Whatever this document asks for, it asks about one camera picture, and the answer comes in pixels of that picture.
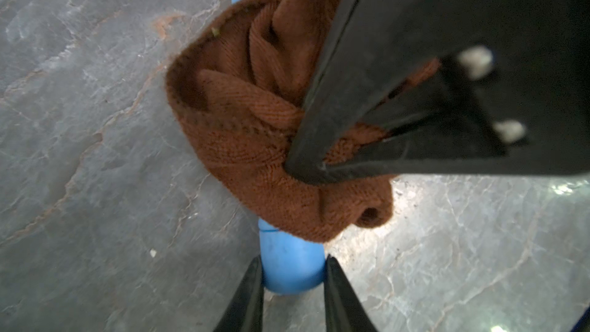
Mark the blue toothpaste tube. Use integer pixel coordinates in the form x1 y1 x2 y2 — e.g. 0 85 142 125
230 0 327 296

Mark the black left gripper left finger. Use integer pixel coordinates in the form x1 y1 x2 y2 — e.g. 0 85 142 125
214 256 264 332

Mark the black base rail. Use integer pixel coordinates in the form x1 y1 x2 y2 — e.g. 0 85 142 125
571 307 590 332

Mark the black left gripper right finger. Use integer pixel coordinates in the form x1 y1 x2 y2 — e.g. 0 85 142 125
324 255 377 332

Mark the brown cloth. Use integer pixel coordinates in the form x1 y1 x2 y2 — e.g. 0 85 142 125
166 0 393 243

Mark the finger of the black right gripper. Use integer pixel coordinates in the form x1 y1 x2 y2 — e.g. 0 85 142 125
285 0 589 184

